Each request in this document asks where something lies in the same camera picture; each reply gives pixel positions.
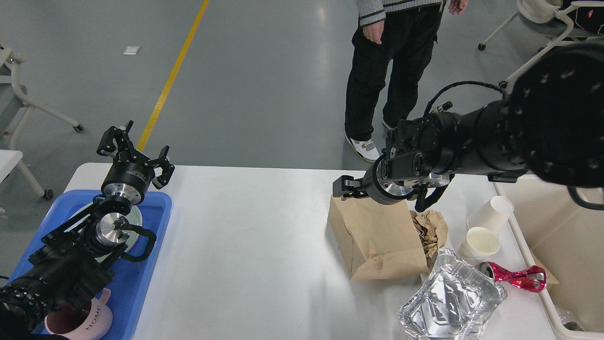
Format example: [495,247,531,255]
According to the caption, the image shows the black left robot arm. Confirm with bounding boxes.
[1,121,175,340]

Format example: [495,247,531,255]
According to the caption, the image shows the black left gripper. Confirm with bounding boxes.
[96,120,175,206]

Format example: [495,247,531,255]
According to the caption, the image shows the upright white paper cup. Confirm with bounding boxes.
[459,227,501,265]

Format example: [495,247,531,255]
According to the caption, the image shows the light green plate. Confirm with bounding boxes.
[66,203,143,252]

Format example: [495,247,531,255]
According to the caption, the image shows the lying white paper cup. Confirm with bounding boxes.
[466,195,515,236]

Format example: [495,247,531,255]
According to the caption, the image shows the white office chair right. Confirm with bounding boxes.
[478,0,603,90]

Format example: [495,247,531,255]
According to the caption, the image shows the brown paper bag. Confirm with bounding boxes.
[328,197,428,281]

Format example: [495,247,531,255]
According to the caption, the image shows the pink mug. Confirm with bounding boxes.
[44,288,113,340]

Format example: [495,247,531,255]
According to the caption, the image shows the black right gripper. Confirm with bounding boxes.
[332,156,416,205]

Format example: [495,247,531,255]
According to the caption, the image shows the crumpled brown paper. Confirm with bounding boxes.
[410,210,448,269]

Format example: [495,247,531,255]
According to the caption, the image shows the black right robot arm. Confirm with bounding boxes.
[332,37,604,212]

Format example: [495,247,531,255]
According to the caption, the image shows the person in black trousers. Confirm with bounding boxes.
[344,0,468,163]

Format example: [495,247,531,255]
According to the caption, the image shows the blue plastic tray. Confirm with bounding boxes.
[7,190,172,340]

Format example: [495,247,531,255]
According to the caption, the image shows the white chair left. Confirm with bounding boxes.
[0,43,84,200]

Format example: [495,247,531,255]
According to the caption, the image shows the aluminium foil tray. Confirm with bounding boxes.
[399,248,507,340]

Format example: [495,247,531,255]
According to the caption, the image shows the crushed red soda can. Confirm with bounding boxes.
[477,261,547,293]

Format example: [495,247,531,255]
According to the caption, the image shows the beige plastic bin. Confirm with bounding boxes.
[495,174,604,340]

